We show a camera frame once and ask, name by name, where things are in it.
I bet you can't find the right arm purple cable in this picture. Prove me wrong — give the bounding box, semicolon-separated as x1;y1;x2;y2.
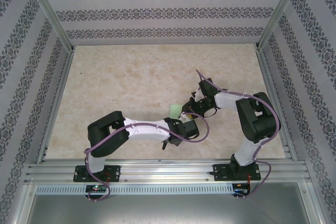
195;69;280;201

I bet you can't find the aluminium frame post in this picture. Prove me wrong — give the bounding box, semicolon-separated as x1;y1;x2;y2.
256;0;307;51
22;0;76;51

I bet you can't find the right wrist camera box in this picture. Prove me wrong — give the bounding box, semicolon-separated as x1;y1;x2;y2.
191;89;205;102

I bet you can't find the light green paper sheet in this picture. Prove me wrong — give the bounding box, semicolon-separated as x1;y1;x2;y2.
169;104;184;119

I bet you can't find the circuit board with green light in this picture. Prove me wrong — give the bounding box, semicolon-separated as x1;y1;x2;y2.
85;185;108;194

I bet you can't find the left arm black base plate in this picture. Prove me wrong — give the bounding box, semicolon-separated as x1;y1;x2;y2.
73;165;121;183

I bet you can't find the grey sheet metal tray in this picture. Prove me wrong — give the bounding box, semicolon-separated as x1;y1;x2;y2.
25;194;312;224

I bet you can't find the circuit board with blue light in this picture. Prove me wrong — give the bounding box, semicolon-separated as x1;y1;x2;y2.
234;183;250;193

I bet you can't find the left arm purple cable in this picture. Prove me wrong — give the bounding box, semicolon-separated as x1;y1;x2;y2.
83;112;210;203

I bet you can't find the slotted grey cable duct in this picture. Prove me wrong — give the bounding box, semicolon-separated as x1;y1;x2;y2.
35;184;235;196

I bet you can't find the long aluminium mounting rail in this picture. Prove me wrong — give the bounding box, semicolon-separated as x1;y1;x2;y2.
25;158;312;183

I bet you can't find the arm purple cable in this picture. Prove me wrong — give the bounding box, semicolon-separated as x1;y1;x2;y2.
195;69;280;201
83;112;210;203

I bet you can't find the aluminium table side rail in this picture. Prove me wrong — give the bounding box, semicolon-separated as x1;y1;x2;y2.
256;49;299;162
35;49;76;164

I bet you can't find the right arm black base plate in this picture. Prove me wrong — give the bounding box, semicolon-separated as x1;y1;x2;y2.
213;163;262;182

